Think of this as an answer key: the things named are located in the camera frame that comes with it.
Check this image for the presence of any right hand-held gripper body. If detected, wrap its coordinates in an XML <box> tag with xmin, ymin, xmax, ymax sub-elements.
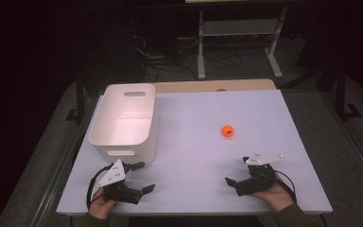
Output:
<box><xmin>235</xmin><ymin>150</ymin><xmax>285</xmax><ymax>197</ymax></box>

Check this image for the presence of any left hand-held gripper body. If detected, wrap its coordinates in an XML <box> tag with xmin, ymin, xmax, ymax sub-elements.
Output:
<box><xmin>95</xmin><ymin>159</ymin><xmax>144</xmax><ymax>205</ymax></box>

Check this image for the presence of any orange ball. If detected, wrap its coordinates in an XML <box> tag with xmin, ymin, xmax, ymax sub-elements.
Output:
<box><xmin>221</xmin><ymin>124</ymin><xmax>235</xmax><ymax>138</ymax></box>

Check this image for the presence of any white plastic bin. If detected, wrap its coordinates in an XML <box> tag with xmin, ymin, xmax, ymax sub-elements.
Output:
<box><xmin>88</xmin><ymin>82</ymin><xmax>159</xmax><ymax>166</ymax></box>

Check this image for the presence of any person's right hand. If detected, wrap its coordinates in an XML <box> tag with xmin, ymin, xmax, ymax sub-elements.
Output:
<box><xmin>250</xmin><ymin>172</ymin><xmax>296</xmax><ymax>213</ymax></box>

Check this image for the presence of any person's left hand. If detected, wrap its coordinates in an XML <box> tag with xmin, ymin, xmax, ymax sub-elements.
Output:
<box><xmin>88</xmin><ymin>187</ymin><xmax>118</xmax><ymax>220</ymax></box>

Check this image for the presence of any wooden table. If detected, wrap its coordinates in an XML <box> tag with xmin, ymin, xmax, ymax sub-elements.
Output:
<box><xmin>152</xmin><ymin>79</ymin><xmax>277</xmax><ymax>95</ymax></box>

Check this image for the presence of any black floor stand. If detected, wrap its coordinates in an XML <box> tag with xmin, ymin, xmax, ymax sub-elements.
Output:
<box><xmin>65</xmin><ymin>71</ymin><xmax>87</xmax><ymax>125</ymax></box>
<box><xmin>334</xmin><ymin>62</ymin><xmax>362</xmax><ymax>121</ymax></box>

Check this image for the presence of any grey metal stand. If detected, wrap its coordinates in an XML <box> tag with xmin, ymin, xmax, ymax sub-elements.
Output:
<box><xmin>197</xmin><ymin>6</ymin><xmax>289</xmax><ymax>79</ymax></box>

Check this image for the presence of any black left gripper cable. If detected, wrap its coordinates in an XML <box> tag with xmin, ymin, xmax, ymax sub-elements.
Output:
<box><xmin>85</xmin><ymin>164</ymin><xmax>114</xmax><ymax>209</ymax></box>

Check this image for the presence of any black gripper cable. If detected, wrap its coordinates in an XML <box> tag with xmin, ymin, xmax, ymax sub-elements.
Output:
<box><xmin>85</xmin><ymin>164</ymin><xmax>114</xmax><ymax>209</ymax></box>
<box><xmin>273</xmin><ymin>169</ymin><xmax>298</xmax><ymax>204</ymax></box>

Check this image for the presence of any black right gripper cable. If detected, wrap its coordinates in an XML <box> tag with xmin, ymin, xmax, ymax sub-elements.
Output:
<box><xmin>273</xmin><ymin>169</ymin><xmax>298</xmax><ymax>204</ymax></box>

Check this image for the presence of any tangle of floor cables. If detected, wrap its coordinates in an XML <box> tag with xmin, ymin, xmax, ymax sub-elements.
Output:
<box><xmin>131</xmin><ymin>34</ymin><xmax>244</xmax><ymax>81</ymax></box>

